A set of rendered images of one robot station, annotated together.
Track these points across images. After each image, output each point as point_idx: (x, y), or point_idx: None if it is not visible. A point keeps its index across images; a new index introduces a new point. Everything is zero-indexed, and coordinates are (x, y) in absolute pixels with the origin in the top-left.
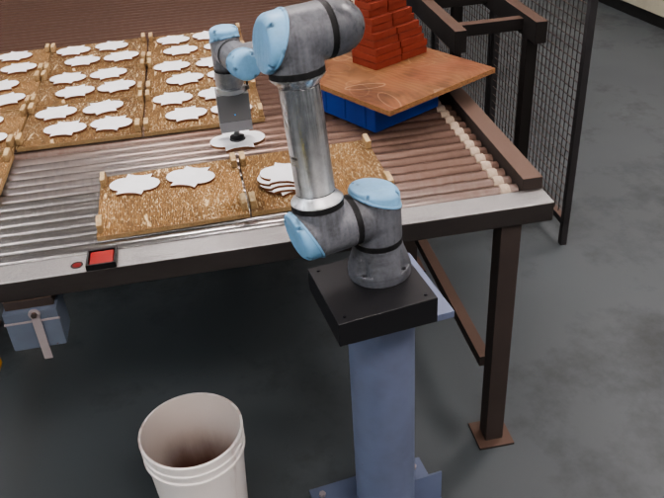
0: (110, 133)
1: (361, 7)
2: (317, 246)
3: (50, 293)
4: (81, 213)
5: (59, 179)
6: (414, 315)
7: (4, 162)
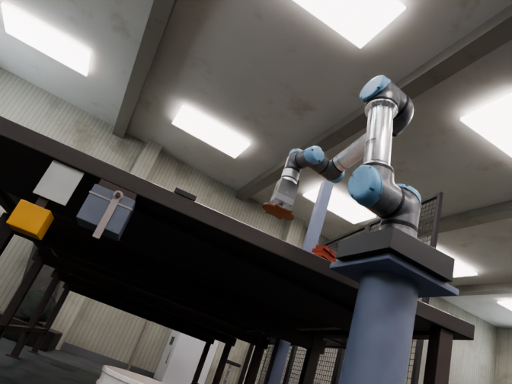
0: None
1: (317, 254)
2: (381, 180)
3: (138, 192)
4: None
5: None
6: (440, 262)
7: None
